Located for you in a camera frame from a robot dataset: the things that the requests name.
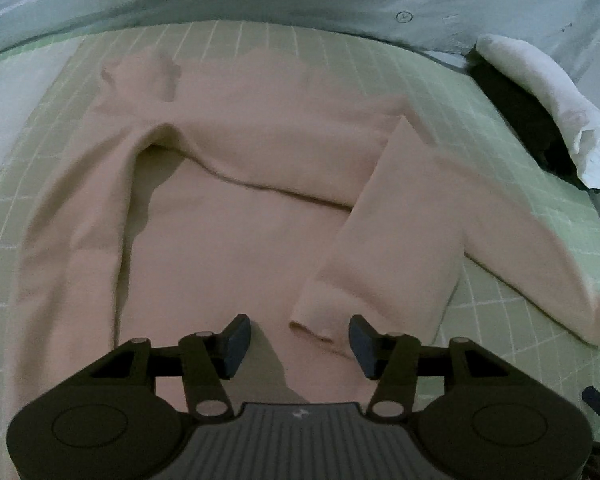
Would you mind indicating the dark cloth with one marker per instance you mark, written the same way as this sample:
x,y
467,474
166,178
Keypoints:
x,y
520,110

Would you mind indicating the green grid mat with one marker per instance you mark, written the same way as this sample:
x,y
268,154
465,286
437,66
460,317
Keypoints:
x,y
505,230

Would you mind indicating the white folded cloth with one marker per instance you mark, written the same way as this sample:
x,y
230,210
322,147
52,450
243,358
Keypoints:
x,y
555,105

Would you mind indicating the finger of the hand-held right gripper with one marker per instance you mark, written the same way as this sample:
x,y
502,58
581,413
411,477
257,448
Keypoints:
x,y
596,402

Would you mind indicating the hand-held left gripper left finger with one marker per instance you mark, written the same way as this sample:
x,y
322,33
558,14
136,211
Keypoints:
x,y
236,347

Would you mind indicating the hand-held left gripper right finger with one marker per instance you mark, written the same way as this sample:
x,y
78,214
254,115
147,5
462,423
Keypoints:
x,y
364,347

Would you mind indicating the beige sweater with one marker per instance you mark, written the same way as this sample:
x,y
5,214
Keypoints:
x,y
260,200

